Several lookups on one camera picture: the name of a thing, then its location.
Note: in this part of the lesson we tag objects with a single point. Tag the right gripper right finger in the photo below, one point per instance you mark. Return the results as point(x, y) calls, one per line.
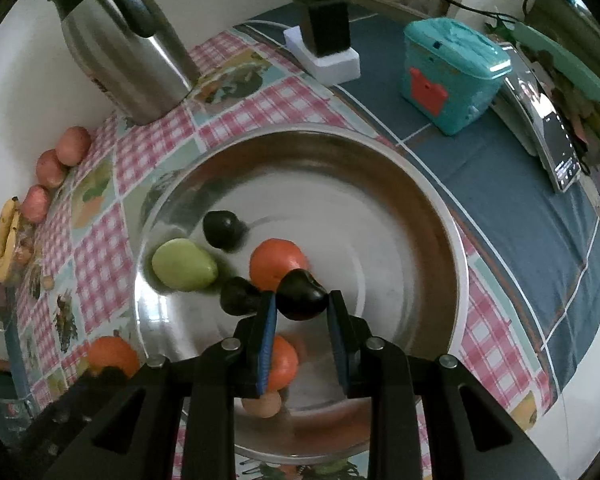
point(470, 436)

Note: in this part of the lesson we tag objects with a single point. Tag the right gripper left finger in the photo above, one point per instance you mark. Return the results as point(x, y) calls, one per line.
point(176, 413)

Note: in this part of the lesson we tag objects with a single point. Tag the orange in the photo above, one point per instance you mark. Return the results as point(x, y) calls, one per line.
point(272, 260)
point(284, 364)
point(112, 351)

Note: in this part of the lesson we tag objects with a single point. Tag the brown kiwi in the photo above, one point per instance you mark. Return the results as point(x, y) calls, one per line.
point(265, 407)

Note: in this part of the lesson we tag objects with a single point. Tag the small dark plum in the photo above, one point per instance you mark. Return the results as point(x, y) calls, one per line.
point(239, 297)

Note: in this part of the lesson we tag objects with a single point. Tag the large green mango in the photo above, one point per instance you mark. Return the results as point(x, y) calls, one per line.
point(181, 265)

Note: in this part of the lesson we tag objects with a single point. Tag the checkered fruit tablecloth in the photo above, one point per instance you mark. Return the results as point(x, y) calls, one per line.
point(89, 240)

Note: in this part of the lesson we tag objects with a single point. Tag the small brown longan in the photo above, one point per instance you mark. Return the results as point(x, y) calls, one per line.
point(48, 282)

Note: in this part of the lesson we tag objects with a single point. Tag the lower banana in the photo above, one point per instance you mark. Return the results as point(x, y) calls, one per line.
point(9, 248)

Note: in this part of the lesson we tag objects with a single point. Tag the banana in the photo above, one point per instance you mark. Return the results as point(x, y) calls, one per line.
point(9, 248)
point(7, 214)

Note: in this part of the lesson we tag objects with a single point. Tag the glass fruit bowl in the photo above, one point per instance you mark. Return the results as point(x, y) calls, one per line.
point(24, 251)

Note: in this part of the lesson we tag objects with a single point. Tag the blue bed sheet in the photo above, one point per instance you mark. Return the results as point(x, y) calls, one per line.
point(543, 247)

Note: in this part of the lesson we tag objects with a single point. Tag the upper banana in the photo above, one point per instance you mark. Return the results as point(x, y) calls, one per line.
point(7, 214)

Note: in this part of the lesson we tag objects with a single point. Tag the left red apple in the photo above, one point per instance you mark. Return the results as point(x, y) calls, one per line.
point(35, 206)

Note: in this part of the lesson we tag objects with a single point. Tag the red apple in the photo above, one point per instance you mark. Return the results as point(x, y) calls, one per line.
point(49, 171)
point(73, 146)
point(35, 206)

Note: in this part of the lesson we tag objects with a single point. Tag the middle red apple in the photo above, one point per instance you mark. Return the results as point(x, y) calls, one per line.
point(49, 171)

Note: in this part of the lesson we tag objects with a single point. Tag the steel round tray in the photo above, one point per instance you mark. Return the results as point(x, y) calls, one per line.
point(322, 209)

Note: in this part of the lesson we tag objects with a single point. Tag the smartphone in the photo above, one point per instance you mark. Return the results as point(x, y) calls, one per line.
point(526, 108)

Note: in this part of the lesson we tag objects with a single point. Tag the right red apple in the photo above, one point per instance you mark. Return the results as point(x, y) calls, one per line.
point(73, 146)

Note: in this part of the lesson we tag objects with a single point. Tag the teal plastic box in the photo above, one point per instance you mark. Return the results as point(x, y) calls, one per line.
point(451, 72)

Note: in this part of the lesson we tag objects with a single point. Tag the steel thermos jug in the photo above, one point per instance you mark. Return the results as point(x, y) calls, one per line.
point(130, 50)

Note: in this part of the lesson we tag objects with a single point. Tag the white power strip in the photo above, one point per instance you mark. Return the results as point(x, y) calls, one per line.
point(329, 70)

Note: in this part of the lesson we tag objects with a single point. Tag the black power adapter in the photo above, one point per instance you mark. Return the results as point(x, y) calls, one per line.
point(324, 26)

